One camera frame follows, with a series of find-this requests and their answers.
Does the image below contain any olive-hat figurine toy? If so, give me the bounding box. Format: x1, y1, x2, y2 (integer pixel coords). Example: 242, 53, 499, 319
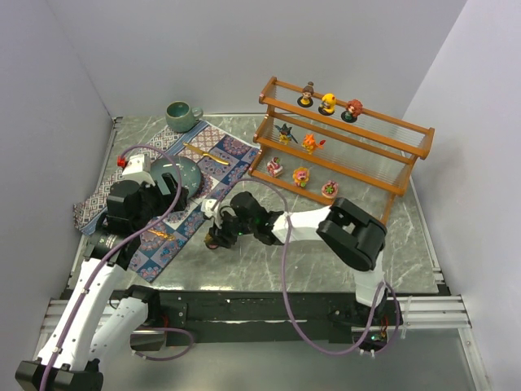
204, 240, 219, 250

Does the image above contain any strawberry cake toy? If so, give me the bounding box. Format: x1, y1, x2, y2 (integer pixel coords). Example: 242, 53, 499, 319
266, 156, 283, 178

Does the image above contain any pink sunflower pig toy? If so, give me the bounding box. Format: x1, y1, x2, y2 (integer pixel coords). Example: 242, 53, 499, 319
292, 167, 309, 188

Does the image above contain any pink bear clover toy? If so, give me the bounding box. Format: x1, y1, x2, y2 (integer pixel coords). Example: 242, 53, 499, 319
321, 180, 339, 200

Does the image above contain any orange fox figurine toy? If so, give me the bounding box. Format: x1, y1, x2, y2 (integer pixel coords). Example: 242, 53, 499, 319
301, 134, 326, 155

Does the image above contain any brown-haired bun figurine toy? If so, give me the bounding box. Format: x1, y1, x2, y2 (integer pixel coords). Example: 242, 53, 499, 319
297, 81, 314, 108

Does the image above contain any yellow duck figurine toy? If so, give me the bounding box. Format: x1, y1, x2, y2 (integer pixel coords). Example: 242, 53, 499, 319
318, 93, 336, 116

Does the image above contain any red-haired figurine toy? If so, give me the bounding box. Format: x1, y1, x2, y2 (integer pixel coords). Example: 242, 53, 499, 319
341, 99, 363, 123

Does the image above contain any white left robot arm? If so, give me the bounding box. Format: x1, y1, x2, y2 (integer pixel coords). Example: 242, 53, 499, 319
15, 172, 187, 390

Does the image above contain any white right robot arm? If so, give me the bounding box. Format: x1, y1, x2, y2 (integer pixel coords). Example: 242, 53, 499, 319
201, 191, 387, 306

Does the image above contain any orange wooden two-tier shelf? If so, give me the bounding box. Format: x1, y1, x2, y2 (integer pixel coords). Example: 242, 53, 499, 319
248, 77, 435, 222

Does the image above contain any gold fork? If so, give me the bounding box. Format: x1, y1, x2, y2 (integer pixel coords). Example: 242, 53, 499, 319
148, 229, 176, 241

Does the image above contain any patterned table runner cloth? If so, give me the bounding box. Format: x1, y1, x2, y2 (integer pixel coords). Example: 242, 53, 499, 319
72, 119, 261, 283

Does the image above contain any teal ceramic plate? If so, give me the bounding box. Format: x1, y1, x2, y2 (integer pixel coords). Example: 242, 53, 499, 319
150, 156, 203, 199

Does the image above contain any gold butter knife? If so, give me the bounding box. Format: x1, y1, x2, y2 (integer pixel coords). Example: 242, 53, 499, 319
183, 143, 230, 165

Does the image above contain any green ceramic mug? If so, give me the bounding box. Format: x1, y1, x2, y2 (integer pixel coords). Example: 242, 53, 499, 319
165, 101, 204, 134

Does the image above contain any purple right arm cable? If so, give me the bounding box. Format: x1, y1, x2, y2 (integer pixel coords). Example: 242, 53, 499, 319
209, 178, 402, 358

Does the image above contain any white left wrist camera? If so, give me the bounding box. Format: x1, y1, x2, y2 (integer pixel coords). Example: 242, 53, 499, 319
116, 153, 155, 186

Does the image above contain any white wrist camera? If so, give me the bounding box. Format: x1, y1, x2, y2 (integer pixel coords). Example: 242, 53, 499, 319
200, 199, 221, 220
116, 153, 155, 186

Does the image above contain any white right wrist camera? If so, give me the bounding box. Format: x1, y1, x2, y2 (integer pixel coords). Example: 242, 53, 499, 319
200, 199, 221, 220

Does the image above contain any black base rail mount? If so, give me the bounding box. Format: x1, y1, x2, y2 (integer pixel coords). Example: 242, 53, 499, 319
60, 288, 453, 355

